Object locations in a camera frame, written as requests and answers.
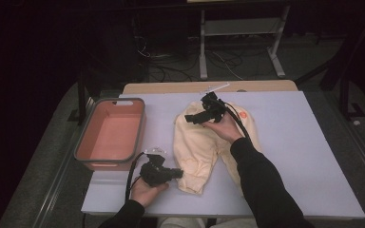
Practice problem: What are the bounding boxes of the right hand-held gripper black cable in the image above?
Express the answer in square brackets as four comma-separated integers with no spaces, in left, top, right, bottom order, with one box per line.
[222,100,252,141]

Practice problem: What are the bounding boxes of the hand-held gripper black cable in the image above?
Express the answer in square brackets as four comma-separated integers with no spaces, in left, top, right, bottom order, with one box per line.
[222,100,252,141]
[125,151,145,202]

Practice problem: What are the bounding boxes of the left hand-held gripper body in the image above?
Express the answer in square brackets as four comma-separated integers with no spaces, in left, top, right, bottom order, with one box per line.
[139,146,172,188]

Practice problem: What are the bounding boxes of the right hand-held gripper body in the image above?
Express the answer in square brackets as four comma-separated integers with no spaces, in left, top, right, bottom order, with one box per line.
[199,83,231,124]

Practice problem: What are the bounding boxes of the person's legs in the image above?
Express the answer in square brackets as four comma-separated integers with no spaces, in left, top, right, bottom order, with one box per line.
[158,217,260,228]

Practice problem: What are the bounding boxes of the wooden table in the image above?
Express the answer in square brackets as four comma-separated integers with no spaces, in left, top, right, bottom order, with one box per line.
[122,79,299,95]

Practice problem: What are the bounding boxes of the tangle of floor cables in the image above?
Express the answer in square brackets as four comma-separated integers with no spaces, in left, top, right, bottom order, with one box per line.
[134,34,245,83]

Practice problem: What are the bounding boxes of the black metal stand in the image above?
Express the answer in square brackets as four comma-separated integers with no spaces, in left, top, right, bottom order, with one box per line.
[67,61,93,125]
[318,9,365,121]

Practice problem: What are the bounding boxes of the person's left hand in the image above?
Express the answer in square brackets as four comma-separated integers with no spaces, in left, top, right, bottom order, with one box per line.
[130,179,170,207]

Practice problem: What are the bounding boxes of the white metal stand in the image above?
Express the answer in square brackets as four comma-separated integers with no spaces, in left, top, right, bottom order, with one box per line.
[199,4,291,81]

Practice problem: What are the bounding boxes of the cream yellow pants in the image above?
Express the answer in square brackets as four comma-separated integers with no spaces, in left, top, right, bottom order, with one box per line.
[173,100,262,196]

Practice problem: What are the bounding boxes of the pink plastic basket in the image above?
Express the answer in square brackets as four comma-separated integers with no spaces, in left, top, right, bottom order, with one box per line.
[73,97,146,172]

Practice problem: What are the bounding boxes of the person's right hand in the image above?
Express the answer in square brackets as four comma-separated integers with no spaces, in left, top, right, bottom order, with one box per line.
[202,113,245,145]

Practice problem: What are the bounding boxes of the left hand-held gripper black cable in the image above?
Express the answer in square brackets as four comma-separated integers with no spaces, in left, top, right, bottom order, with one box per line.
[125,151,145,202]

